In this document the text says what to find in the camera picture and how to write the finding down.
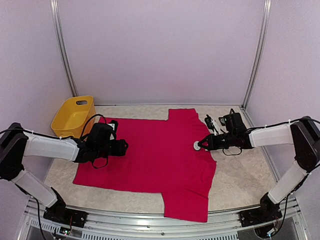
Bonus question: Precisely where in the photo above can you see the magenta t-shirt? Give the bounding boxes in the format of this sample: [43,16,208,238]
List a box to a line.
[73,108,217,223]

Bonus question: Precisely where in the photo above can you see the black brooch display box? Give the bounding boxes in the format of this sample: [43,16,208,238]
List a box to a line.
[218,117,226,126]

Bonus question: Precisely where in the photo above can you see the right aluminium post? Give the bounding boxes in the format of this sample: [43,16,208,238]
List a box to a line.
[241,0,273,109]

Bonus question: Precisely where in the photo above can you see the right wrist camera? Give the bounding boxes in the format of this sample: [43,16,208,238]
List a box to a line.
[204,114,220,136]

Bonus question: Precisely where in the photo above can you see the aluminium front rail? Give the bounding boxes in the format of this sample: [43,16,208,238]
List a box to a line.
[14,197,307,240]

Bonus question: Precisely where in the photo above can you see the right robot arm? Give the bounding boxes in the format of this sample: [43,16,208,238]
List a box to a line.
[193,110,320,227]

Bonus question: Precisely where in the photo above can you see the yellow plastic basket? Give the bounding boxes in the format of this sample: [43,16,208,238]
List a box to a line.
[51,95,96,138]

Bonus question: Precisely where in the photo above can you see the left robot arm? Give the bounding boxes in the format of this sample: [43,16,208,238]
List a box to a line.
[0,120,129,228]

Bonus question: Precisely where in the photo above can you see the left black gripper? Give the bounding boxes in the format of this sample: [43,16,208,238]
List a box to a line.
[95,138,128,159]

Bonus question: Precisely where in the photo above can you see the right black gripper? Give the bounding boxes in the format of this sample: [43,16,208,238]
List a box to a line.
[198,131,236,151]

